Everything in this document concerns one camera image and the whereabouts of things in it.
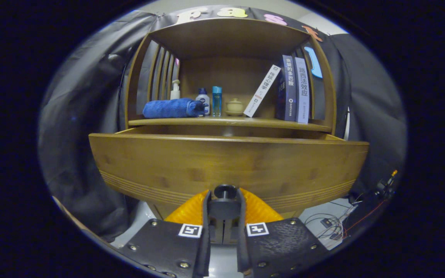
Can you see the white bottle with blue cap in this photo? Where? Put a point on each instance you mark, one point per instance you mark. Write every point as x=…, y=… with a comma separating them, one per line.
x=203, y=98

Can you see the wooden cabinet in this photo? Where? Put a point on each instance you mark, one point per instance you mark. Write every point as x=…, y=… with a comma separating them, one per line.
x=226, y=73

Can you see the white stand pole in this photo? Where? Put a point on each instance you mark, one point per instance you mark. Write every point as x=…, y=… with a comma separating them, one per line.
x=347, y=123

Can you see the rolled blue towel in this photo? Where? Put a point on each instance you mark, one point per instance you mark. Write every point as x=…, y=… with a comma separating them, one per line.
x=168, y=109

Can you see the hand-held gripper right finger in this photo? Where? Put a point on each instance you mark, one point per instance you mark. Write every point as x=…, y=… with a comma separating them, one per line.
x=242, y=251

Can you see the light purple book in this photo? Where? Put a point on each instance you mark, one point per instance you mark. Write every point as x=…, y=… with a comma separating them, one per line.
x=303, y=90

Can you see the wooden countertop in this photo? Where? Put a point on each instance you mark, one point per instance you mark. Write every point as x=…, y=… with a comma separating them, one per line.
x=207, y=121

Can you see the dark device with orange tip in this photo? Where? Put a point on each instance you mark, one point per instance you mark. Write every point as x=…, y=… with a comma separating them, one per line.
x=385, y=187

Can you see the clear blue bottle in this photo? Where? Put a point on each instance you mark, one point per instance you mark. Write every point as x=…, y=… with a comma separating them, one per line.
x=216, y=102

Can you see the dark blue book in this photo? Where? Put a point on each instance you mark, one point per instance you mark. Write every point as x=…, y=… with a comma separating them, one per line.
x=289, y=88

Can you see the beige lidded ceramic cup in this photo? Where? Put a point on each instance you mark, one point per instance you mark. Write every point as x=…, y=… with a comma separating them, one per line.
x=235, y=106

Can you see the white pump bottle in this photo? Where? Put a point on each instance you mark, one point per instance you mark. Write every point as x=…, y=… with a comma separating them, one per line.
x=175, y=94

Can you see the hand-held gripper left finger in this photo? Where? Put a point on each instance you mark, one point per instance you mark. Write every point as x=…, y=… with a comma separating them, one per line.
x=206, y=251

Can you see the wooden drawer with black knob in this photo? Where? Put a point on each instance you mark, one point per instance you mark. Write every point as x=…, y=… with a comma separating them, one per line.
x=226, y=162

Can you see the white book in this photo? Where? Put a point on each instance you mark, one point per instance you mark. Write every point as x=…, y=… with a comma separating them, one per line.
x=263, y=90

